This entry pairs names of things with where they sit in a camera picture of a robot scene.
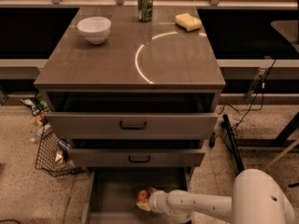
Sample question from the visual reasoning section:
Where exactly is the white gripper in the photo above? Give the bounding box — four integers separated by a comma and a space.
136, 187, 169, 214

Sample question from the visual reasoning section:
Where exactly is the white ceramic bowl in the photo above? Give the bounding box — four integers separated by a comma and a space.
77, 17, 111, 45

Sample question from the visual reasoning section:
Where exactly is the green soda can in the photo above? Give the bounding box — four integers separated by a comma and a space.
138, 0, 153, 21

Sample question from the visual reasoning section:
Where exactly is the yellow sponge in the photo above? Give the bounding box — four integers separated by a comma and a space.
175, 13, 202, 32

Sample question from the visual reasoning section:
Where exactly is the black table leg base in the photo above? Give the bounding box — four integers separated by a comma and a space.
222, 114, 245, 174

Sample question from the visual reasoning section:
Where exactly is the red apple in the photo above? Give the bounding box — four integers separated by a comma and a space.
136, 189, 150, 202

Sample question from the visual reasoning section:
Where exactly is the top grey drawer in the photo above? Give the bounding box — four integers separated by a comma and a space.
46, 112, 218, 140

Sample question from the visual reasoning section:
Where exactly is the grey drawer cabinet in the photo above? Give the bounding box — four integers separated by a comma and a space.
34, 5, 226, 176

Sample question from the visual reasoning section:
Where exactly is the middle grey drawer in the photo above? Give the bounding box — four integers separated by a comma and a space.
68, 149, 205, 167

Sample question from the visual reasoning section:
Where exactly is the grey drawer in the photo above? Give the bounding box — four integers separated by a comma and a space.
68, 149, 205, 167
81, 168, 189, 224
46, 112, 218, 140

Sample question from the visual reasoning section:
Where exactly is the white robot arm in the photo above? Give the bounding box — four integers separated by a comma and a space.
136, 169, 295, 224

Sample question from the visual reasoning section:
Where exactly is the bottom grey drawer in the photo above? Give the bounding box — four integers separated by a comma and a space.
81, 168, 189, 224

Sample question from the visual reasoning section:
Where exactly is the black wire basket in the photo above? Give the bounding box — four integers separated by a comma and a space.
35, 131, 85, 177

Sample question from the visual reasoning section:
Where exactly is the black cable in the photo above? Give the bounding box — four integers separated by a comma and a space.
216, 40, 299, 133

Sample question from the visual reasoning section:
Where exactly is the snack bags pile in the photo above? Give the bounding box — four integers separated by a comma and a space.
21, 97, 52, 143

